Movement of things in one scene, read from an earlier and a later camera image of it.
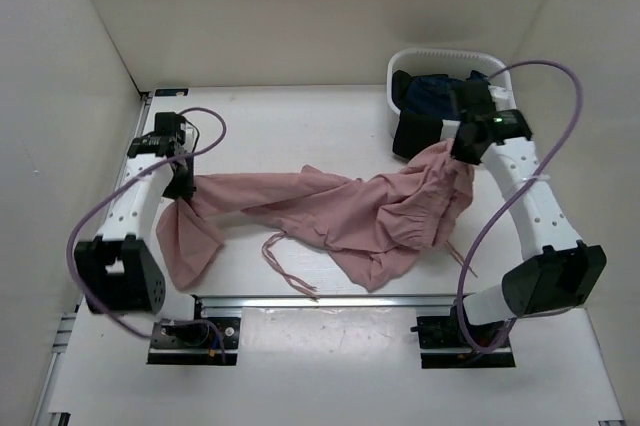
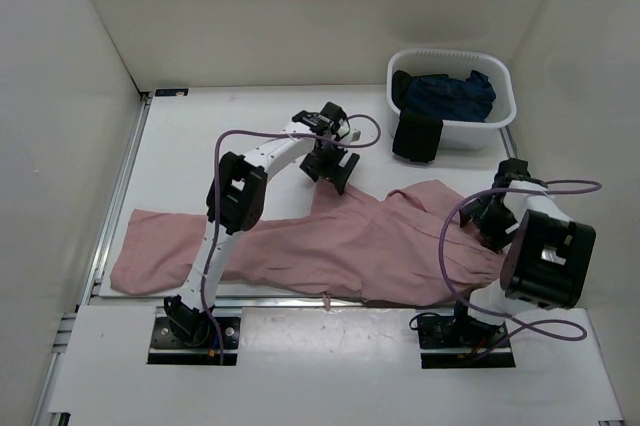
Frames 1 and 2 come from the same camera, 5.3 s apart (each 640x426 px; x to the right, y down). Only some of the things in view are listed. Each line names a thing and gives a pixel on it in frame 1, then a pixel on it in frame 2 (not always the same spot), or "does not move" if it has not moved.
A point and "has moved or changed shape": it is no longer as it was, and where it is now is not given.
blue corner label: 171,92 does not move
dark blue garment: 438,93 does not move
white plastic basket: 458,63 does not move
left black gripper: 185,189 → 312,170
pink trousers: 373,229 has moved or changed shape
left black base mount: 195,341 does not move
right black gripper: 459,154 → 496,237
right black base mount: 447,341 does not move
